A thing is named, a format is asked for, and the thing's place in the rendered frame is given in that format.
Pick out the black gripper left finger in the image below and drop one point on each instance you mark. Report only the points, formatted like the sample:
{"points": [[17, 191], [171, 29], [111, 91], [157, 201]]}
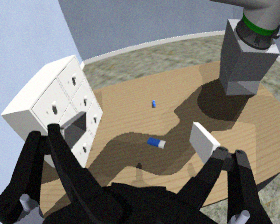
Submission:
{"points": [[20, 201]]}

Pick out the white chest of drawers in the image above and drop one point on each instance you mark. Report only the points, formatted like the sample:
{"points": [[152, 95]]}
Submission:
{"points": [[18, 113]]}

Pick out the blue and white eraser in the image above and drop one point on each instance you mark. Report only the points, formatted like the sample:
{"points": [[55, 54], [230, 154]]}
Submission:
{"points": [[156, 142]]}

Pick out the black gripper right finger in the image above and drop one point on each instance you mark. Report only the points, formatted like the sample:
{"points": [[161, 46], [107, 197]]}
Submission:
{"points": [[243, 200]]}

